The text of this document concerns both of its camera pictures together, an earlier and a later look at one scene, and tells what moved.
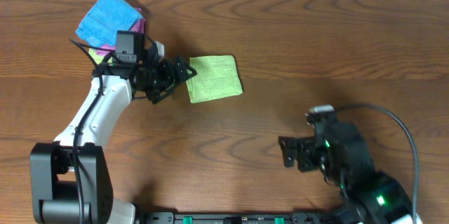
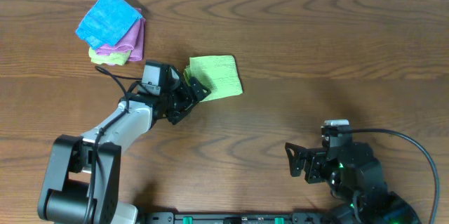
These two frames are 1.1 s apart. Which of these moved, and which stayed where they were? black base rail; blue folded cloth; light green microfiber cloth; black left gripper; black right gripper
Moved: black right gripper; black left gripper
Stayed: blue folded cloth; light green microfiber cloth; black base rail
